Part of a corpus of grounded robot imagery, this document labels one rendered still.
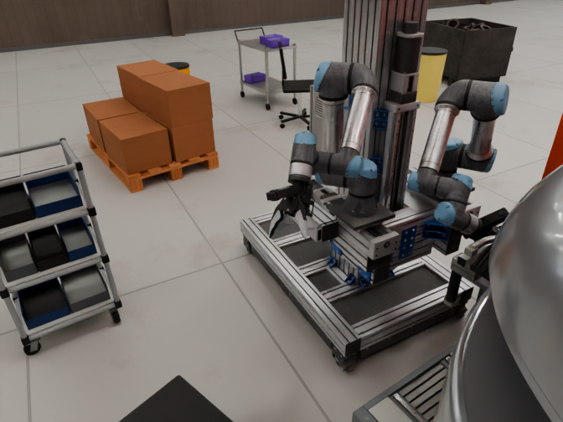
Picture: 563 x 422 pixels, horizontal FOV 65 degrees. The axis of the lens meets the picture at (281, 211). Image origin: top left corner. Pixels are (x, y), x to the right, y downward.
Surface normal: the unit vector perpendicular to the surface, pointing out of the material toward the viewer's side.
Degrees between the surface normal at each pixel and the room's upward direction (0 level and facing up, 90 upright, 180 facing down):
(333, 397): 0
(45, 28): 90
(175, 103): 90
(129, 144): 90
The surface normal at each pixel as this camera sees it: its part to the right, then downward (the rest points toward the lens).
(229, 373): -0.02, -0.86
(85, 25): 0.47, 0.45
